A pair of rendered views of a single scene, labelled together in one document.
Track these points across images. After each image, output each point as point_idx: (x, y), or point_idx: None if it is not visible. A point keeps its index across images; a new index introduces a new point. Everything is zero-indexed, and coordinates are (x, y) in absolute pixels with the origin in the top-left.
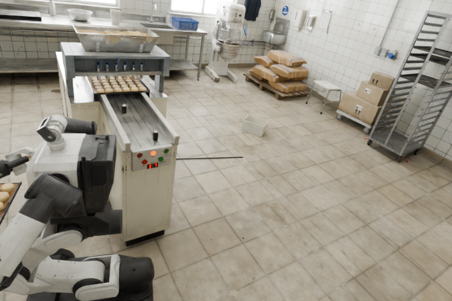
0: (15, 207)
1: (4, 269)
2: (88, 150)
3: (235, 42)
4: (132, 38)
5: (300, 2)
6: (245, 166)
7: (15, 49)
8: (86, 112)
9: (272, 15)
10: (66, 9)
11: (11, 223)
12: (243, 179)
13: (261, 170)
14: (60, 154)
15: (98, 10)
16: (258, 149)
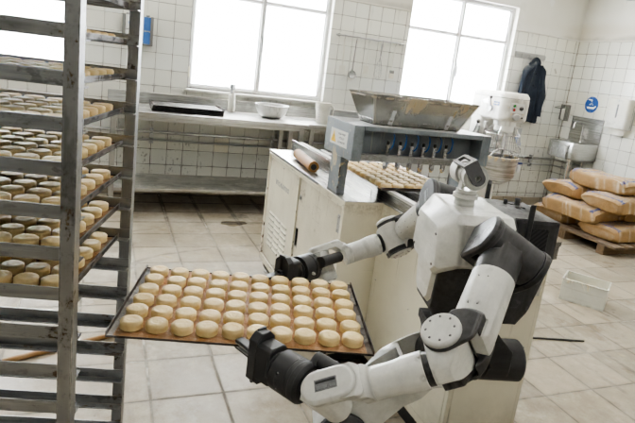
0: (229, 379)
1: (491, 335)
2: (510, 211)
3: (507, 156)
4: (441, 106)
5: (623, 89)
6: (597, 358)
7: (168, 161)
8: (362, 219)
9: (564, 114)
10: (249, 104)
11: (478, 277)
12: (603, 378)
13: (633, 366)
14: (478, 210)
15: (292, 105)
16: (608, 331)
